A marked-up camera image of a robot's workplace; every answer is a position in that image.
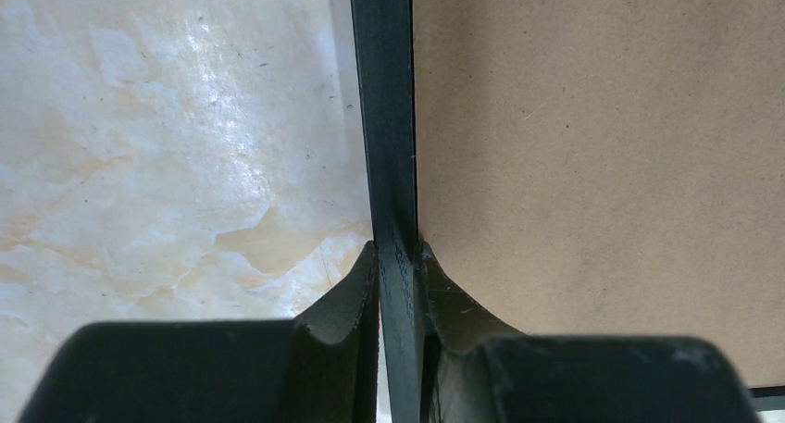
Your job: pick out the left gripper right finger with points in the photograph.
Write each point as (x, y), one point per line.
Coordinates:
(477, 368)

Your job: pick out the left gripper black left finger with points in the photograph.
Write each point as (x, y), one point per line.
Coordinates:
(321, 366)

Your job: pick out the black picture frame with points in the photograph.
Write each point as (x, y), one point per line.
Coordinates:
(385, 54)

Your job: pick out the brown cardboard backing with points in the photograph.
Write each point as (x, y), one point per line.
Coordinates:
(609, 166)

